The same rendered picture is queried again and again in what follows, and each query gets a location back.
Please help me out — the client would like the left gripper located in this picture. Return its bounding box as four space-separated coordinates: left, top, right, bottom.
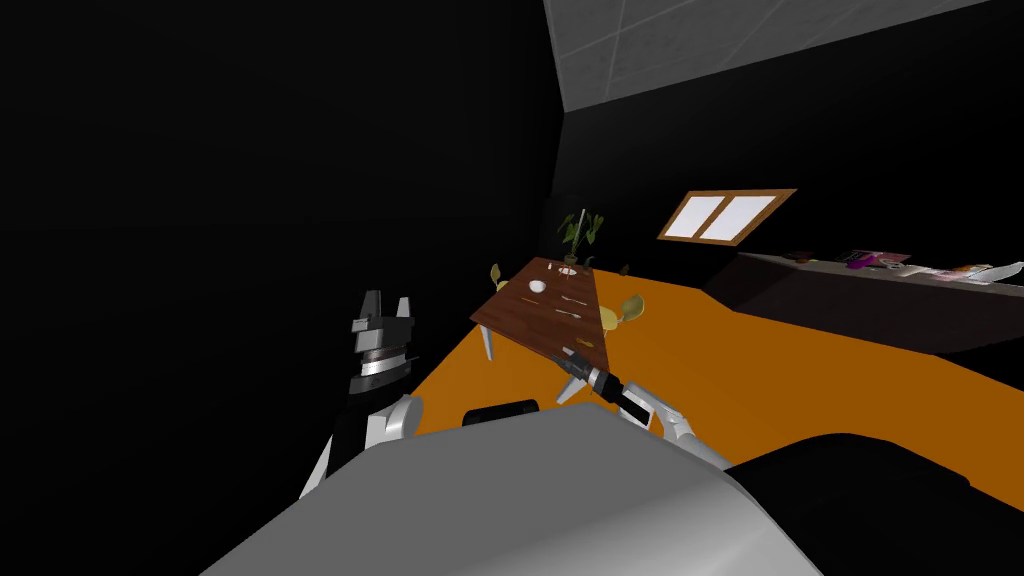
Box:
351 290 417 354

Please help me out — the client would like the wooden framed window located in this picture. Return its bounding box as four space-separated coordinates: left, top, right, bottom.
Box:
656 188 798 248

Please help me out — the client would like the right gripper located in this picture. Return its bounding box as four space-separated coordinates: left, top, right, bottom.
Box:
551 347 599 385

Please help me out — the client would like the dark long sideboard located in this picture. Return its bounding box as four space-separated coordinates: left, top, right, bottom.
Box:
702 248 1024 358

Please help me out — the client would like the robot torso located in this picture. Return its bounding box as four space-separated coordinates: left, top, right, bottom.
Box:
198 397 827 576

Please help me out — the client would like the brown wooden dining table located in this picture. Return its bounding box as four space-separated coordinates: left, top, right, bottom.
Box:
469 255 614 406

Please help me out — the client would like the green potted plant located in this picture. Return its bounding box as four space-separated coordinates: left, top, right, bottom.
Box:
556 208 606 270

